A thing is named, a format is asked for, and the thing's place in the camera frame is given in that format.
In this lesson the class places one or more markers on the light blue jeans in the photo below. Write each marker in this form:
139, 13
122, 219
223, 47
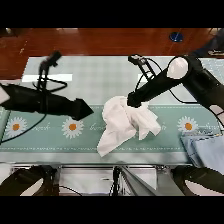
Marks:
206, 151

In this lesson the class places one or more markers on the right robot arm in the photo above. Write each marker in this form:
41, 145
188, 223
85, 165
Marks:
196, 78

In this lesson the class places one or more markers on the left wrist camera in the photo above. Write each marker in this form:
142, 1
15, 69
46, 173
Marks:
50, 61

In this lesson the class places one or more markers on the silver frame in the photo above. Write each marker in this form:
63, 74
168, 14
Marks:
143, 180

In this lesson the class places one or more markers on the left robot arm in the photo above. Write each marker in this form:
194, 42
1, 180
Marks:
30, 100

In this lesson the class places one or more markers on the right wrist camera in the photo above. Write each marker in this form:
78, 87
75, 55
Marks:
136, 60

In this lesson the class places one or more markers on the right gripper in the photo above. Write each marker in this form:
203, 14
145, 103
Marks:
137, 99

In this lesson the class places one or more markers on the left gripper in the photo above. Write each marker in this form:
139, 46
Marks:
79, 109

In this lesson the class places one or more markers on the white shirt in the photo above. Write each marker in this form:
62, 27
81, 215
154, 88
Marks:
118, 126

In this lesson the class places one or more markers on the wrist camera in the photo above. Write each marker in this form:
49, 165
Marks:
136, 60
50, 61

